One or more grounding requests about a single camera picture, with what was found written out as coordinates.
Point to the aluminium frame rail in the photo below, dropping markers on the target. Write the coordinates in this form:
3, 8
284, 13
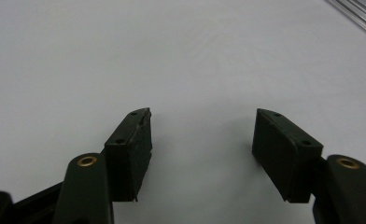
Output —
360, 15

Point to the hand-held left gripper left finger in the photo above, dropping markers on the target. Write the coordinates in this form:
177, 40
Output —
128, 158

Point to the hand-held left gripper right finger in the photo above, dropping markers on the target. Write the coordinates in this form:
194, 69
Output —
284, 155

